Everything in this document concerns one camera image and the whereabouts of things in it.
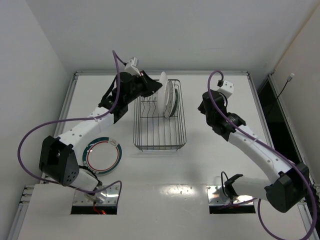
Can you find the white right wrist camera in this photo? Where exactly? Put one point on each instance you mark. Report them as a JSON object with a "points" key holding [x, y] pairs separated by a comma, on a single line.
{"points": [[225, 87]]}

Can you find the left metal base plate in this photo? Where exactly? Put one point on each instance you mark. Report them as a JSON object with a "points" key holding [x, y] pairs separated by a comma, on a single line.
{"points": [[107, 197]]}

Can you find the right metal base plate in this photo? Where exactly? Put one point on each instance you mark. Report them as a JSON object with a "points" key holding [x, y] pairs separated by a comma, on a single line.
{"points": [[217, 198]]}

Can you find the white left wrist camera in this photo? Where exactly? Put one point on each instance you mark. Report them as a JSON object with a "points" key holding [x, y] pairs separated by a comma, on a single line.
{"points": [[131, 67]]}

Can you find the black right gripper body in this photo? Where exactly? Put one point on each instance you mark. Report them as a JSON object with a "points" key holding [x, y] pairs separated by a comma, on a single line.
{"points": [[202, 109]]}

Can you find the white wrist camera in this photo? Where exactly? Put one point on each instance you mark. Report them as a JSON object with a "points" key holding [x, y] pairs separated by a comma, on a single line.
{"points": [[225, 87], [131, 67]]}

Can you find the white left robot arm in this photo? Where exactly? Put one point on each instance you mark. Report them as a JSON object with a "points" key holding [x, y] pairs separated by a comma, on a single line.
{"points": [[58, 156]]}

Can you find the grey wire dish rack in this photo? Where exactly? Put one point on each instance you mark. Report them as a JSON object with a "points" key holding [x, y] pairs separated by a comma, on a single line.
{"points": [[152, 131]]}

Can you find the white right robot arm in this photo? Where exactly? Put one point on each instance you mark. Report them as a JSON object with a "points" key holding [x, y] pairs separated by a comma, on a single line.
{"points": [[286, 182]]}

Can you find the white plate teal rim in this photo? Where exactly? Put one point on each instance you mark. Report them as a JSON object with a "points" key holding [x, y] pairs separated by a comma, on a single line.
{"points": [[170, 97]]}

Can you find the green red rimmed plate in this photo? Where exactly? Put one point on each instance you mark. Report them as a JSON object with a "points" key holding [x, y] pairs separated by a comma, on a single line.
{"points": [[102, 155], [161, 93]]}

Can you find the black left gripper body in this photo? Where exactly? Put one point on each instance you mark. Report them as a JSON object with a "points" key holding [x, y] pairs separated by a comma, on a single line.
{"points": [[145, 83]]}

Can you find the blue floral green plate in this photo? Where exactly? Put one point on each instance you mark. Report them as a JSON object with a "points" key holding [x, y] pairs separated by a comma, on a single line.
{"points": [[176, 102]]}

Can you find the metal base plate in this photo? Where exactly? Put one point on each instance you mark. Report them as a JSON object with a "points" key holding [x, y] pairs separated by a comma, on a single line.
{"points": [[217, 198], [107, 197]]}

